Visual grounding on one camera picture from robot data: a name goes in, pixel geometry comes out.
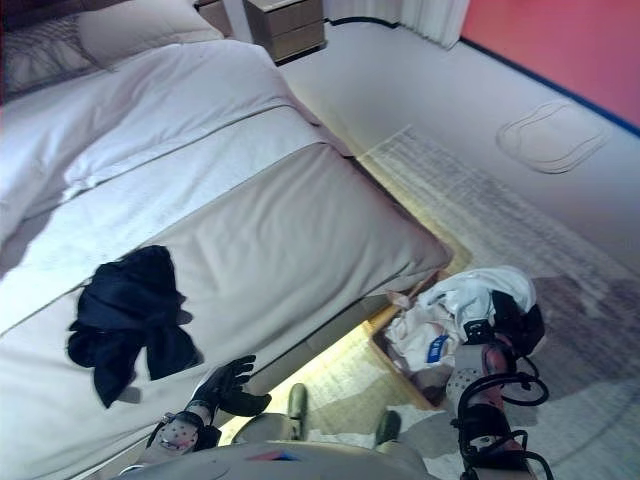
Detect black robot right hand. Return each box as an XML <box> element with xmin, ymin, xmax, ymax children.
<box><xmin>492</xmin><ymin>290</ymin><xmax>546</xmax><ymax>356</ymax></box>

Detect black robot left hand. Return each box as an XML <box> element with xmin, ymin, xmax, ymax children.
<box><xmin>192</xmin><ymin>354</ymin><xmax>273</xmax><ymax>417</ymax></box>

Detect white shirt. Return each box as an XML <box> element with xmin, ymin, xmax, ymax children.
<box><xmin>419</xmin><ymin>267</ymin><xmax>539</xmax><ymax>346</ymax></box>

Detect black garment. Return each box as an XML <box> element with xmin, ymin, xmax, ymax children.
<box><xmin>67</xmin><ymin>244</ymin><xmax>206</xmax><ymax>409</ymax></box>

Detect beige upholstered bed base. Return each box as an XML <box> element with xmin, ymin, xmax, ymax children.
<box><xmin>244</xmin><ymin>292</ymin><xmax>401</xmax><ymax>401</ymax></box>

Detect wooden laundry basket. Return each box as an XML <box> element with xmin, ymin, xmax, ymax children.
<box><xmin>367</xmin><ymin>269</ymin><xmax>476</xmax><ymax>411</ymax></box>

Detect bed with beige cover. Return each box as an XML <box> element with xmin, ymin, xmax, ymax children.
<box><xmin>0</xmin><ymin>39</ymin><xmax>456</xmax><ymax>479</ymax></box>

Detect white textured bed sheet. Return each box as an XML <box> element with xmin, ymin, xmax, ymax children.
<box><xmin>0</xmin><ymin>107</ymin><xmax>334</xmax><ymax>301</ymax></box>

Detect grey robot left leg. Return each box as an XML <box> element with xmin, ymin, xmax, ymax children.
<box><xmin>234</xmin><ymin>383</ymin><xmax>312</xmax><ymax>446</ymax></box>

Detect grey robot leg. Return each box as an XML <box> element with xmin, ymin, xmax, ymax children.
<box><xmin>234</xmin><ymin>383</ymin><xmax>312</xmax><ymax>446</ymax></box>
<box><xmin>373</xmin><ymin>409</ymin><xmax>404</xmax><ymax>449</ymax></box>

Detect grey robot torso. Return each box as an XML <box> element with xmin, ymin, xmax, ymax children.
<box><xmin>119</xmin><ymin>439</ymin><xmax>434</xmax><ymax>480</ymax></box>

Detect grey robot right leg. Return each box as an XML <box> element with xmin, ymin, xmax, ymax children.
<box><xmin>373</xmin><ymin>409</ymin><xmax>404</xmax><ymax>449</ymax></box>

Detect white duvet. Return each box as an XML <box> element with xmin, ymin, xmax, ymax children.
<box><xmin>0</xmin><ymin>39</ymin><xmax>306</xmax><ymax>241</ymax></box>

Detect wooden bedside table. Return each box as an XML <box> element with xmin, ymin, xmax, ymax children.
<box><xmin>243</xmin><ymin>0</ymin><xmax>329</xmax><ymax>66</ymax></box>

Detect beige pillow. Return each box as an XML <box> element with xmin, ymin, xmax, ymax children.
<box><xmin>77</xmin><ymin>0</ymin><xmax>225</xmax><ymax>71</ymax></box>

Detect patterned brown cushion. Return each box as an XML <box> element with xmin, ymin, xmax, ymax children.
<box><xmin>0</xmin><ymin>14</ymin><xmax>99</xmax><ymax>101</ymax></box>

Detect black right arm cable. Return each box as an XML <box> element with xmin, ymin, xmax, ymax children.
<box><xmin>454</xmin><ymin>349</ymin><xmax>551</xmax><ymax>480</ymax></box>

